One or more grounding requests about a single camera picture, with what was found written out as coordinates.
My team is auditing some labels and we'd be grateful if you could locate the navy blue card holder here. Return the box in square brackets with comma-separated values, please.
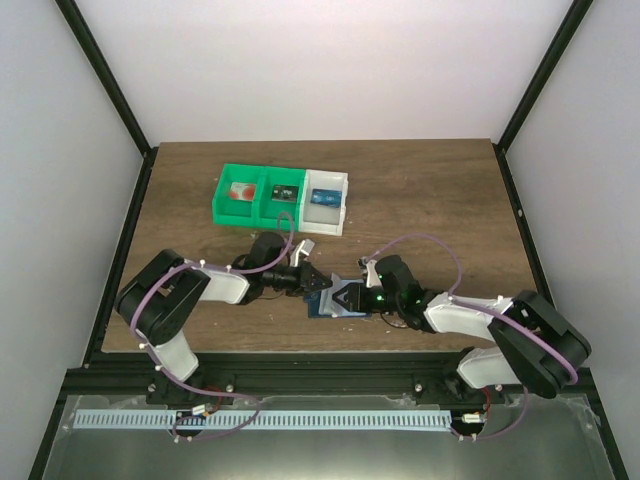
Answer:
[304, 273, 370, 318]

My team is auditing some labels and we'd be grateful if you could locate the red white card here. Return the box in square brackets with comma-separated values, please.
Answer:
[228, 182, 257, 202]

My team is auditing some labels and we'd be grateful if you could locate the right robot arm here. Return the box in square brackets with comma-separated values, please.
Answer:
[332, 255, 592, 399]

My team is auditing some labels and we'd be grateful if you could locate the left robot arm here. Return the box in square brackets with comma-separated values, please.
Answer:
[114, 232, 333, 395]

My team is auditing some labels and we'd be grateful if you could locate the blue card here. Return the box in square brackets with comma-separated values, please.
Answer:
[310, 188, 342, 208]

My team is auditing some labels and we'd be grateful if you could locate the dark green card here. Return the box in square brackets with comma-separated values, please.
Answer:
[271, 185, 299, 203]

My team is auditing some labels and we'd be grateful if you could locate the white bin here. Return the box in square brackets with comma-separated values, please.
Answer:
[298, 169, 348, 236]

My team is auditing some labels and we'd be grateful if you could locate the green bin middle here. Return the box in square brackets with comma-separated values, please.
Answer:
[256, 166, 306, 231]

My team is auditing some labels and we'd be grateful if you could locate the green bin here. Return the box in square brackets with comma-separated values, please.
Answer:
[212, 163, 264, 227]
[256, 166, 306, 231]

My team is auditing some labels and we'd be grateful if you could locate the green bin left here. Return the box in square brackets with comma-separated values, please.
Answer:
[212, 163, 264, 227]

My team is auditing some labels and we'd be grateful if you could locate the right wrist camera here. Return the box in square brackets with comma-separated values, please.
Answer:
[358, 257, 382, 288]

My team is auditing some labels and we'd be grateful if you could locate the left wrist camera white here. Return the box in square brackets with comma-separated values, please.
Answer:
[289, 239, 315, 268]

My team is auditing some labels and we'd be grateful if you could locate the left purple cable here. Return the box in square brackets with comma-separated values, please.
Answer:
[129, 211, 296, 444]

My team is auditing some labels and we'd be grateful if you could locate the black aluminium frame rail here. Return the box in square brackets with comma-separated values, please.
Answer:
[64, 352, 591, 401]

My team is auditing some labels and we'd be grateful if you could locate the light blue slotted cable duct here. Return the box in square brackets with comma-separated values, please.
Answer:
[73, 409, 452, 432]

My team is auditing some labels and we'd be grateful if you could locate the right black frame post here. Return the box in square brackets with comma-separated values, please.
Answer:
[496, 0, 594, 152]

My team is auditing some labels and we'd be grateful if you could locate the black frame post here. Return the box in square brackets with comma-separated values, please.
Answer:
[496, 0, 594, 152]
[55, 0, 153, 157]

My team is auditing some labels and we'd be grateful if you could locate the left black frame post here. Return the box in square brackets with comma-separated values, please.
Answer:
[55, 0, 153, 157]

